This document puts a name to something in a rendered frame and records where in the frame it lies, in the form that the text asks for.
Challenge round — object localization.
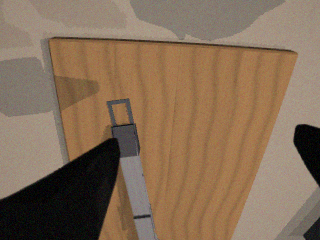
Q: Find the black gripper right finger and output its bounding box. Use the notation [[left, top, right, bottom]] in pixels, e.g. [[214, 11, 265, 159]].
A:
[[293, 124, 320, 187]]

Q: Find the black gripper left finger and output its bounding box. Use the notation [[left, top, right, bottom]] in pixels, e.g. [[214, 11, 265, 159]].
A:
[[0, 138, 120, 240]]

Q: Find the wooden board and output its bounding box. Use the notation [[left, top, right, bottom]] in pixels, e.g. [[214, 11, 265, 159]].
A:
[[48, 36, 298, 240]]

